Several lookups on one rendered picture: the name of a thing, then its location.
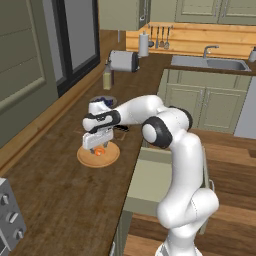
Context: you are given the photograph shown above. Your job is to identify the hanging ladle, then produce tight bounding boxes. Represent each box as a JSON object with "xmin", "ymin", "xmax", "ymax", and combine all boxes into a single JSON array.
[{"xmin": 148, "ymin": 26, "xmax": 155, "ymax": 48}]

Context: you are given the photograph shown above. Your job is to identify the yellow oil bottle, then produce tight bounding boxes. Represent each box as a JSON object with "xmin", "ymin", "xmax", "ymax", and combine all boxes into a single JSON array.
[{"xmin": 102, "ymin": 59, "xmax": 113, "ymax": 91}]

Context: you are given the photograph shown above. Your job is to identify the utensil rail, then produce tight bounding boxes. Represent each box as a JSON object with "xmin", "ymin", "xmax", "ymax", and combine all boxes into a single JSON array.
[{"xmin": 147, "ymin": 23, "xmax": 174, "ymax": 28}]

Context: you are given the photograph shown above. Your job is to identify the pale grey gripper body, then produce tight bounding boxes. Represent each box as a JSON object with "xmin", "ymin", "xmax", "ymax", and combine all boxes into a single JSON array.
[{"xmin": 82, "ymin": 129, "xmax": 114, "ymax": 150}]

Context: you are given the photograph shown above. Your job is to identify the round wooden cutting board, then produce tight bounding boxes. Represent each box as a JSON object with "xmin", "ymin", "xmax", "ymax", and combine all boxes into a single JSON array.
[{"xmin": 76, "ymin": 141, "xmax": 121, "ymax": 169}]

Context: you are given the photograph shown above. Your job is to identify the hanging slotted spoon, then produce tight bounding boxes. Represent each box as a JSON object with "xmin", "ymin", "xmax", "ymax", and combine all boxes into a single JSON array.
[{"xmin": 164, "ymin": 26, "xmax": 172, "ymax": 51}]

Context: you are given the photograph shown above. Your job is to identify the white paper towel roll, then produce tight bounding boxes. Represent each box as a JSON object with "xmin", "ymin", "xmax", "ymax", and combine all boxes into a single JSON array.
[{"xmin": 138, "ymin": 30, "xmax": 150, "ymax": 58}]

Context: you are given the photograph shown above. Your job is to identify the grey dishwasher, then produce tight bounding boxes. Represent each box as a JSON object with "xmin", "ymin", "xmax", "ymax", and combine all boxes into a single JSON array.
[{"xmin": 233, "ymin": 76, "xmax": 256, "ymax": 140}]

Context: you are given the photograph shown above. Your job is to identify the green open drawer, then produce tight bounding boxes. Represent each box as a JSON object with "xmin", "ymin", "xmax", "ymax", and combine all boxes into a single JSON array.
[{"xmin": 122, "ymin": 146, "xmax": 215, "ymax": 236}]

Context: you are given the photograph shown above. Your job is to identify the green base cupboards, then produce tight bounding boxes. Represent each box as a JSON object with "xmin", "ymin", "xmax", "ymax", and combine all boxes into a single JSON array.
[{"xmin": 156, "ymin": 68, "xmax": 253, "ymax": 135}]

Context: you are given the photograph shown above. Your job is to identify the silver toaster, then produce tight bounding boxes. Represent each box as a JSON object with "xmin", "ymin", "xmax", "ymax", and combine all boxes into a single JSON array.
[{"xmin": 108, "ymin": 49, "xmax": 140, "ymax": 74}]

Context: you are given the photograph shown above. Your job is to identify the green wall cupboards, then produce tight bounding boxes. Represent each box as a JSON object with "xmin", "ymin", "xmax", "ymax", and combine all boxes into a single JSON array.
[{"xmin": 149, "ymin": 0, "xmax": 256, "ymax": 26}]

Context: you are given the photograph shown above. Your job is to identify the hanging spatula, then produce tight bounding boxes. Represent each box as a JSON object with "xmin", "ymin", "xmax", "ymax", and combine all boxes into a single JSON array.
[{"xmin": 154, "ymin": 26, "xmax": 160, "ymax": 50}]

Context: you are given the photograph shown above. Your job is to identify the grey plate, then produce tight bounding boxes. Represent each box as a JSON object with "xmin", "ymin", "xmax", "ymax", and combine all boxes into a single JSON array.
[{"xmin": 89, "ymin": 95, "xmax": 118, "ymax": 108}]

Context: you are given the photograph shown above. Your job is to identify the green cupboard front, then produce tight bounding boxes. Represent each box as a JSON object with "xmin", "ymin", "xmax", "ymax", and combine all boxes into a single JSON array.
[{"xmin": 109, "ymin": 209, "xmax": 134, "ymax": 256}]

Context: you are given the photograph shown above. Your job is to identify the steel tap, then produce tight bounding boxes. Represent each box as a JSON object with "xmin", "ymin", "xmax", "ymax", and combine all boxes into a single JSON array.
[{"xmin": 202, "ymin": 44, "xmax": 221, "ymax": 60}]

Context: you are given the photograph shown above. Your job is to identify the dark framed window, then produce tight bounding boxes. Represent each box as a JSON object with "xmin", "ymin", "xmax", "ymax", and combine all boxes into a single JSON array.
[{"xmin": 42, "ymin": 0, "xmax": 101, "ymax": 98}]

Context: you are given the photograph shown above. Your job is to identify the steel sink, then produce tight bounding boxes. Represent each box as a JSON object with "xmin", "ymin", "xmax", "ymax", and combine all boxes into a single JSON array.
[{"xmin": 170, "ymin": 54, "xmax": 252, "ymax": 72}]

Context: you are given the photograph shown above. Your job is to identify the grey stove with knobs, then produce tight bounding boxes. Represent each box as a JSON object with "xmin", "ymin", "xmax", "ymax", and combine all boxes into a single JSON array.
[{"xmin": 0, "ymin": 177, "xmax": 28, "ymax": 256}]

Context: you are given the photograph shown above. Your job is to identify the white soap dispenser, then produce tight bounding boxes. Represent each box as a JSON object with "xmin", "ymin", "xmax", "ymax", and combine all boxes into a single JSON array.
[{"xmin": 247, "ymin": 46, "xmax": 256, "ymax": 64}]

